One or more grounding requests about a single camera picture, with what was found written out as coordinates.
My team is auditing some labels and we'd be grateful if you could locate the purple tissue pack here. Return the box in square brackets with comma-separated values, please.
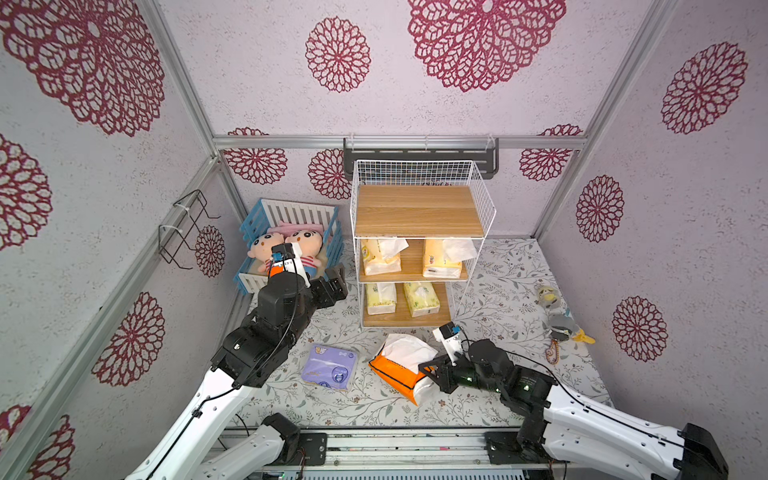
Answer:
[301, 344, 358, 390]

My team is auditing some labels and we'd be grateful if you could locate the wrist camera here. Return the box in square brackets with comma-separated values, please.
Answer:
[268, 242, 311, 287]
[432, 322, 464, 366]

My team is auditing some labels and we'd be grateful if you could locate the blue white slatted crate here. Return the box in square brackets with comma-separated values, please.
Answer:
[234, 198, 344, 295]

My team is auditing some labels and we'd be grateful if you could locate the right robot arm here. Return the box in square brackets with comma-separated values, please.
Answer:
[419, 339, 730, 479]

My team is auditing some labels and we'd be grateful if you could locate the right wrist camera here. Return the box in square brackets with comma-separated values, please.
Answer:
[432, 322, 464, 366]

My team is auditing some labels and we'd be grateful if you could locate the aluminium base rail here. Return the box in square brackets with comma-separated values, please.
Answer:
[161, 427, 607, 475]

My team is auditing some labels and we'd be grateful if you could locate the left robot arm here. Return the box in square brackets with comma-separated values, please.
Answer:
[129, 264, 348, 479]

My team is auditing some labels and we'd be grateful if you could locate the orange tissue pack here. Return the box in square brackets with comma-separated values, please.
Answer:
[368, 334, 438, 406]

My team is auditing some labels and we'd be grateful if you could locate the green tissue pack left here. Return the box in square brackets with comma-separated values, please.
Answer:
[365, 283, 397, 315]

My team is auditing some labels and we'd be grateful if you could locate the black wire wall rack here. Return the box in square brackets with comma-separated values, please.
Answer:
[157, 189, 220, 271]

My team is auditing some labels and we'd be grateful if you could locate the green tissue pack right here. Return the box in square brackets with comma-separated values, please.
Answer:
[403, 282, 441, 318]

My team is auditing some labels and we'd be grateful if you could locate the pink doll plush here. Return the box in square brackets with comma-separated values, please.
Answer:
[286, 230, 323, 279]
[247, 233, 285, 275]

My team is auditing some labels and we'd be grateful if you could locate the pink doll plush right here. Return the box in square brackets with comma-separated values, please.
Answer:
[286, 230, 323, 279]

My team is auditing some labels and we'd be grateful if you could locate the white wire three-tier shelf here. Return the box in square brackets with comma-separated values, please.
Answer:
[350, 158, 496, 329]

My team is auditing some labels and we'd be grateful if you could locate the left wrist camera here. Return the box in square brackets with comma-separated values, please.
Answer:
[268, 242, 311, 287]

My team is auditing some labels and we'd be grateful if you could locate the green tissue pack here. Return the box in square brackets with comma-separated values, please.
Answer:
[403, 282, 441, 318]
[365, 283, 397, 315]

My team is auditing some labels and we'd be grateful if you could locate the yellow tissue pack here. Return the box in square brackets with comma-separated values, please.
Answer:
[361, 237, 409, 276]
[422, 239, 478, 280]

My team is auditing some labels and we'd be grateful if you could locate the pink doll plush left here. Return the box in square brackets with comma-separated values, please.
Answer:
[247, 233, 285, 275]

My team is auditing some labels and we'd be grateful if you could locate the yellow grey penguin plush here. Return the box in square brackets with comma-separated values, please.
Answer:
[536, 284, 563, 311]

